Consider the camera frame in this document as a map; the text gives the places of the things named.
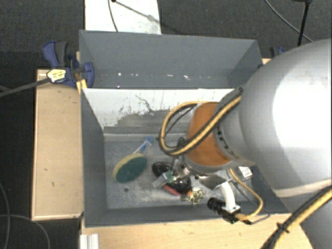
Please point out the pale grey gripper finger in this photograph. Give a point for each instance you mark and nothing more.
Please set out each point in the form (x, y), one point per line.
(160, 182)

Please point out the black and red sunglasses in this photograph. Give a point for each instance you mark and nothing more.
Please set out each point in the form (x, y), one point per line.
(181, 185)

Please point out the spotted toy animal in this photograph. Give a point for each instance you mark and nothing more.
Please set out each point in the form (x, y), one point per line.
(195, 194)

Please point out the green and yellow round sponge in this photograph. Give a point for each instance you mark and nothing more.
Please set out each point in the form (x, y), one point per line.
(131, 168)

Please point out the clear tube with blue cap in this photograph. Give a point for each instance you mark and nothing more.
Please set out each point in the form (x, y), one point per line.
(145, 144)

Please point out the pale wood flat board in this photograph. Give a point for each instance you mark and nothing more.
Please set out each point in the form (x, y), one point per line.
(58, 144)

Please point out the grey metal bin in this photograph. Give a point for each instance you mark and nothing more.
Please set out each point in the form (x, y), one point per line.
(160, 61)

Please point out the black cylinder on white bracket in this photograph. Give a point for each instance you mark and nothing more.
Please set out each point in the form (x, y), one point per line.
(228, 194)

